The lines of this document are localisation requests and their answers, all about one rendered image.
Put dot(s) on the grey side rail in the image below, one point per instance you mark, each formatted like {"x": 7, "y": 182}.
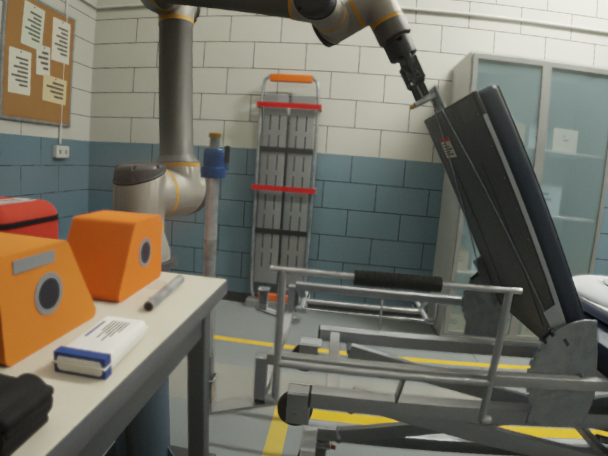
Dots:
{"x": 398, "y": 281}

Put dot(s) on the blue IV pole collar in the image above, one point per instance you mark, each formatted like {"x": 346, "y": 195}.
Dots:
{"x": 212, "y": 164}

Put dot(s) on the grey pen torch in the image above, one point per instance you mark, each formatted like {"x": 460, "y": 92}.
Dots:
{"x": 164, "y": 292}

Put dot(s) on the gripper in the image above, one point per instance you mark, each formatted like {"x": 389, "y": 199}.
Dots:
{"x": 400, "y": 48}

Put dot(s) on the glass door cabinet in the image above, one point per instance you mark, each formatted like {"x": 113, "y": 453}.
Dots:
{"x": 565, "y": 180}

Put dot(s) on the grey IV pole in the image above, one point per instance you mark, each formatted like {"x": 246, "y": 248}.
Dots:
{"x": 211, "y": 228}

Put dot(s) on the small orange head block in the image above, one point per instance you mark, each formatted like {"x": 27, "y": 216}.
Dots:
{"x": 114, "y": 254}

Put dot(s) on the grey ambulance cot frame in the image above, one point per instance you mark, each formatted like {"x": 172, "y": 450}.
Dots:
{"x": 427, "y": 380}

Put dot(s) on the white wall socket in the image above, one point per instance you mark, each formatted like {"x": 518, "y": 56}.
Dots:
{"x": 60, "y": 151}

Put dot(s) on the white and blue box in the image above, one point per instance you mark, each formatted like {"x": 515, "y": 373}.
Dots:
{"x": 102, "y": 344}

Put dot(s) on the red case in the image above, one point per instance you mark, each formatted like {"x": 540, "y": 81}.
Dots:
{"x": 28, "y": 216}

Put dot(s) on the white table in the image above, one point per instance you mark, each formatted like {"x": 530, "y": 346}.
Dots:
{"x": 156, "y": 351}

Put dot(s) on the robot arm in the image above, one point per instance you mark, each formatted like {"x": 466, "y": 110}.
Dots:
{"x": 176, "y": 95}

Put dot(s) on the grey folding stretcher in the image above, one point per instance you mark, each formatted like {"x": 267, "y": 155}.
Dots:
{"x": 285, "y": 190}

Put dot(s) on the black collar lever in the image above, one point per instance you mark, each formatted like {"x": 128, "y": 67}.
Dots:
{"x": 227, "y": 154}

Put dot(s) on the grey cot backrest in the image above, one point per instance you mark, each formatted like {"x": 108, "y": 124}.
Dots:
{"x": 498, "y": 204}

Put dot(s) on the large orange head block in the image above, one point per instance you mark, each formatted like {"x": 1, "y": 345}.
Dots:
{"x": 38, "y": 294}

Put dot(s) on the cork notice board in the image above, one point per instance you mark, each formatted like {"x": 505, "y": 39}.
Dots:
{"x": 35, "y": 62}

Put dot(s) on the white pillow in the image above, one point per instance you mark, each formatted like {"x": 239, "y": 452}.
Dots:
{"x": 591, "y": 287}

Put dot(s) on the black folded bag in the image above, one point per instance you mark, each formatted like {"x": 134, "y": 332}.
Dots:
{"x": 21, "y": 413}

